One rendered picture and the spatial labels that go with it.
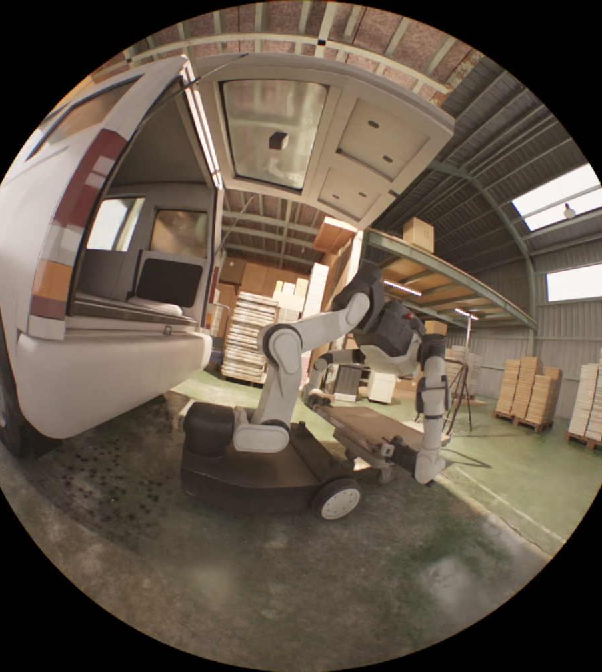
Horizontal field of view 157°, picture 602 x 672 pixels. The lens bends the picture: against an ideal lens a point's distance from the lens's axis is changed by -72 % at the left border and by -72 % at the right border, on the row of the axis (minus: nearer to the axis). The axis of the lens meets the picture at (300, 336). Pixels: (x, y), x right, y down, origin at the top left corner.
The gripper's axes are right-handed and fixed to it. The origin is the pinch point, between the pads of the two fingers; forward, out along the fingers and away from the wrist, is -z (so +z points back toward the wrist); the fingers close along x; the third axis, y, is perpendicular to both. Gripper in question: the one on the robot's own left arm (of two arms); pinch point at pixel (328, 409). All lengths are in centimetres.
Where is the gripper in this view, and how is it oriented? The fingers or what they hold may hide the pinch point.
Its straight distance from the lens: 127.8
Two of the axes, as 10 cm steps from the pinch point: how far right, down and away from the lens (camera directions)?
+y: -8.7, -2.0, -4.4
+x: -2.1, 9.8, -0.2
